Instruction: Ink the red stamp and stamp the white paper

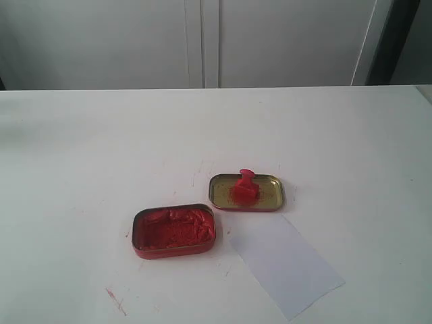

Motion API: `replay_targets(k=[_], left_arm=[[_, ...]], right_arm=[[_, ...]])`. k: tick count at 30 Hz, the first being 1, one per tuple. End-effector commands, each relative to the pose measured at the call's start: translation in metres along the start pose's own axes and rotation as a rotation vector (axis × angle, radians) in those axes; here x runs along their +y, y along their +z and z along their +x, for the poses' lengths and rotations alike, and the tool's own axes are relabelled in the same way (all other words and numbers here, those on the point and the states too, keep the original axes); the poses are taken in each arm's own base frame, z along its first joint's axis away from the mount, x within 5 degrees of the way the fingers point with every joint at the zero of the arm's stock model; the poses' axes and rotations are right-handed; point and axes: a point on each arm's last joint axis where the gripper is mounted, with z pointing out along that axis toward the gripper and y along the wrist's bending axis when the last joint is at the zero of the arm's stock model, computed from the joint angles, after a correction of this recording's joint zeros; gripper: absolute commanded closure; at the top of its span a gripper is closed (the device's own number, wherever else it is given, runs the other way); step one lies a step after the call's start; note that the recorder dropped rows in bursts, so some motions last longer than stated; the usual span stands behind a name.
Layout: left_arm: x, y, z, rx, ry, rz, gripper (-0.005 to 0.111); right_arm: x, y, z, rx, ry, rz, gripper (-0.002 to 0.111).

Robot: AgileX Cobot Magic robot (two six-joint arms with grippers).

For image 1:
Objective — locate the red plastic stamp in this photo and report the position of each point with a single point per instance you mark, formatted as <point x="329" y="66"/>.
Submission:
<point x="245" y="192"/>

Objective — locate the red ink tin base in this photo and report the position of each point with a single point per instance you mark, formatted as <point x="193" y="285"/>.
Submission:
<point x="174" y="231"/>

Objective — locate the gold tin lid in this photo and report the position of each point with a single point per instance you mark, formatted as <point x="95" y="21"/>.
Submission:
<point x="271" y="193"/>

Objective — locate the white paper sheet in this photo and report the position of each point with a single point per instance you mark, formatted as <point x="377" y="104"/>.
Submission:
<point x="288" y="268"/>

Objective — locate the white cabinet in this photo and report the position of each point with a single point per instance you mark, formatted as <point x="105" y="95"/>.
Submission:
<point x="188" y="44"/>

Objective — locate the dark vertical post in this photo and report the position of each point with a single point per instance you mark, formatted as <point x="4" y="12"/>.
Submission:
<point x="392" y="40"/>

